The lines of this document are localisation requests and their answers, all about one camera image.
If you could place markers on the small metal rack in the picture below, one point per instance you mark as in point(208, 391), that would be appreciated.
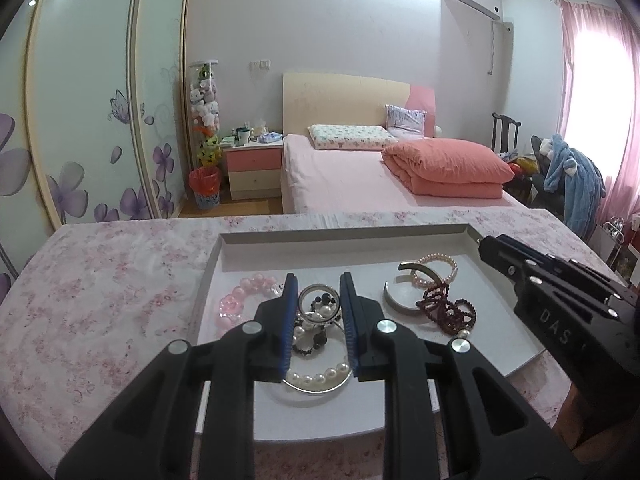
point(611, 240)

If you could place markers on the blue fleece robe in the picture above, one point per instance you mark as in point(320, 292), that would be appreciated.
point(575, 175)

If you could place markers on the purple floral pillow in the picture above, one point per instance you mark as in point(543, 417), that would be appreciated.
point(406, 121)

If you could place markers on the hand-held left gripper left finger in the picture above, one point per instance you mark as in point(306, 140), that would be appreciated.
point(289, 330)

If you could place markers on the wardrobe with purple flower doors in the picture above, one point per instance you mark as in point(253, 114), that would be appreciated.
point(90, 110)

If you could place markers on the pink and beige nightstand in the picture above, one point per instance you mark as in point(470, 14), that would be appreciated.
point(252, 170)

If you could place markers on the bed with pink sheet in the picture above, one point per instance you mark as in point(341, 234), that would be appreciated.
point(340, 175)

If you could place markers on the blue cloth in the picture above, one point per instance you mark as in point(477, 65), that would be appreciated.
point(271, 137)

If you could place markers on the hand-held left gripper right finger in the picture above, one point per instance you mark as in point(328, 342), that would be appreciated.
point(350, 330)

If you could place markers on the thin silver bangle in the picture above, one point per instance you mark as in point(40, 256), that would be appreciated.
point(320, 391)

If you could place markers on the white mug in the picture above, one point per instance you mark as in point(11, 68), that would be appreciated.
point(243, 136)

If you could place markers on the large pearl earring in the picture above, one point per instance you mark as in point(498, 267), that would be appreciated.
point(463, 333)
point(327, 313)

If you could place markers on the wall switch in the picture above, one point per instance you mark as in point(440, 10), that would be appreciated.
point(260, 64)

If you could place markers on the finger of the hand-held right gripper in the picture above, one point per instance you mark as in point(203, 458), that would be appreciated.
point(515, 272)
point(545, 262)

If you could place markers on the plush toy tower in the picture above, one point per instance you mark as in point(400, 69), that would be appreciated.
point(206, 110)

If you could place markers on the blue bin with red bag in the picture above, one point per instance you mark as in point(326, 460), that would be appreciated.
point(205, 190)

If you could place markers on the white patterned pillow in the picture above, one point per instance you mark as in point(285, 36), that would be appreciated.
point(350, 137)

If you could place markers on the pile of colourful toys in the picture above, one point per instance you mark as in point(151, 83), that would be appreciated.
point(522, 166)

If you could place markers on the shallow grey cardboard box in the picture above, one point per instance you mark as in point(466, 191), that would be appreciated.
point(380, 260)

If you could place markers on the folded salmon quilt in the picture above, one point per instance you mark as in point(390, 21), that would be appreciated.
point(445, 165)

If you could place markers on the dark office chair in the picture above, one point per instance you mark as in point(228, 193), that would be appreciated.
point(537, 185)

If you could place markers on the pink curtain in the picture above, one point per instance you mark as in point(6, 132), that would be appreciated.
point(570, 70)

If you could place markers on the dark wooden chair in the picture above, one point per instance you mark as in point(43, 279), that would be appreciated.
point(505, 132)

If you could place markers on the air conditioner pipe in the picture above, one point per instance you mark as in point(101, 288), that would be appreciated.
point(492, 45)

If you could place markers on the beige and pink headboard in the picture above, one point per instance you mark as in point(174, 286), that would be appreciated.
point(340, 100)

